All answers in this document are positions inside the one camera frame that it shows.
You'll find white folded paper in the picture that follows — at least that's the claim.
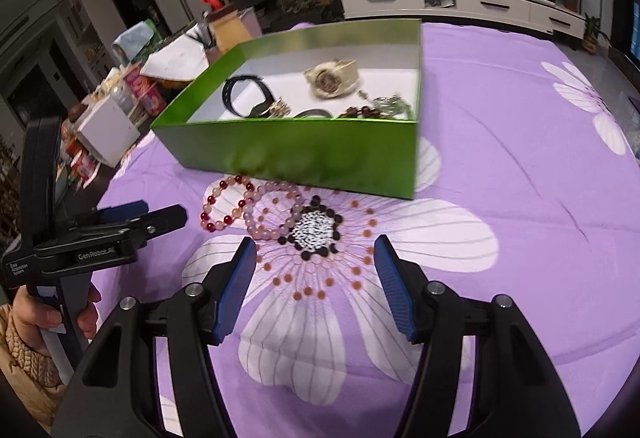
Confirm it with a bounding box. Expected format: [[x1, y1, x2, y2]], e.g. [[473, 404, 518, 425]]
[[140, 37, 210, 82]]

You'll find red and pink bead bracelet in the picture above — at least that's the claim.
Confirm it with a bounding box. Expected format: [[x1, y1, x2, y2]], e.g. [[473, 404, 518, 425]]
[[201, 174, 256, 233]]

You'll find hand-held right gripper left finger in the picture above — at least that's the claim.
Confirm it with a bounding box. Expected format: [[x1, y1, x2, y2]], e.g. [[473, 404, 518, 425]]
[[57, 235, 258, 438]]

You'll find pen holder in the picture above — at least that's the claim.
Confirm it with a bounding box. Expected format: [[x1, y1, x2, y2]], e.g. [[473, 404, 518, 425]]
[[192, 21, 221, 54]]

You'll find white cardboard box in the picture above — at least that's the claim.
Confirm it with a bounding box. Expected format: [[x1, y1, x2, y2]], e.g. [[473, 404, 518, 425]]
[[75, 97, 141, 167]]

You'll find black wristwatch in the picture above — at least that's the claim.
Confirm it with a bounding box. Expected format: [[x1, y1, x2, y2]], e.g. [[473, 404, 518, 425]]
[[222, 75, 276, 118]]

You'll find yellow jar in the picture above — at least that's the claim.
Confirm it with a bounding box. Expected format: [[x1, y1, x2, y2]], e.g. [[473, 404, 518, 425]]
[[207, 8, 253, 54]]

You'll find small gold brooch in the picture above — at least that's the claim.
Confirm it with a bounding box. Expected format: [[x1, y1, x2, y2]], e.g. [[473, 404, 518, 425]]
[[260, 98, 292, 119]]

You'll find brown wooden bead bracelet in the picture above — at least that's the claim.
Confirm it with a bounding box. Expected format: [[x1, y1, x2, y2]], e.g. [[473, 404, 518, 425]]
[[335, 104, 381, 120]]

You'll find green jade bead bracelet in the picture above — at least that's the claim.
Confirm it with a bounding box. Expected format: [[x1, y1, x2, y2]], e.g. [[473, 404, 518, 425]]
[[372, 94, 416, 120]]

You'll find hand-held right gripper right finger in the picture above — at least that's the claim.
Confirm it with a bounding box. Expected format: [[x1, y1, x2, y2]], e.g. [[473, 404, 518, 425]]
[[374, 234, 583, 438]]

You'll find pale pink bead bracelet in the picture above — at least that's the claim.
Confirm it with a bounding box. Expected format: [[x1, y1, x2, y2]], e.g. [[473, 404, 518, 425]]
[[243, 182, 306, 241]]

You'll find person's left forearm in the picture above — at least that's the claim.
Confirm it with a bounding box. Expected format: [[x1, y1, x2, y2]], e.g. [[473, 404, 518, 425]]
[[0, 305, 68, 431]]

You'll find purple floral tablecloth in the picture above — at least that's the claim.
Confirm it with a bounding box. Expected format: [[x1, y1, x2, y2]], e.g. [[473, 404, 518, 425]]
[[95, 21, 640, 438]]

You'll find pink yoghurt cup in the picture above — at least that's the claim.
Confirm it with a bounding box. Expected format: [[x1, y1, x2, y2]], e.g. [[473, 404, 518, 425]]
[[142, 86, 167, 116], [122, 65, 153, 99]]

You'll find green cardboard box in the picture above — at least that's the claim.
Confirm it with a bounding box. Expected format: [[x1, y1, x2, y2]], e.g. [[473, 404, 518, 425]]
[[150, 18, 423, 201]]

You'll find person's left hand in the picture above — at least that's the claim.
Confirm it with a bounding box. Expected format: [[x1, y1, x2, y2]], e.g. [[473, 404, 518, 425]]
[[12, 283, 101, 344]]

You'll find small potted plant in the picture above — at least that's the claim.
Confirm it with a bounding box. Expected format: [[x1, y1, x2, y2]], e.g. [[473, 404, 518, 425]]
[[582, 16, 611, 54]]

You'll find cream wristwatch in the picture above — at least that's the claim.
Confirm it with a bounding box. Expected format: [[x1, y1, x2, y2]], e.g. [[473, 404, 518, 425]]
[[304, 59, 361, 100]]

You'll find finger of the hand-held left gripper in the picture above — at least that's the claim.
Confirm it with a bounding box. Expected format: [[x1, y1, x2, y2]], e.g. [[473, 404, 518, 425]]
[[65, 205, 188, 251], [95, 201, 150, 224]]

